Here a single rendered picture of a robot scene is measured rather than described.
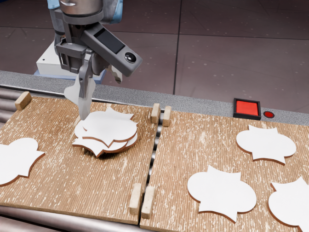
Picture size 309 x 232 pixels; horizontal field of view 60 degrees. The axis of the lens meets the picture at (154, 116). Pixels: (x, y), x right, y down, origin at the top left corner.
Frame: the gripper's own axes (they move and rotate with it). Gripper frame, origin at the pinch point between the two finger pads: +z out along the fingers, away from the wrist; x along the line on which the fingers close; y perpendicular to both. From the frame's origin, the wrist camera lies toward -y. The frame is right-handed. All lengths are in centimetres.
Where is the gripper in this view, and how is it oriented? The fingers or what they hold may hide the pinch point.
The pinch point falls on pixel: (105, 101)
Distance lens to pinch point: 61.3
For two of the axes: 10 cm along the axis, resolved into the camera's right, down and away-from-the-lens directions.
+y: -9.1, -2.7, 3.2
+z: 0.0, 7.6, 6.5
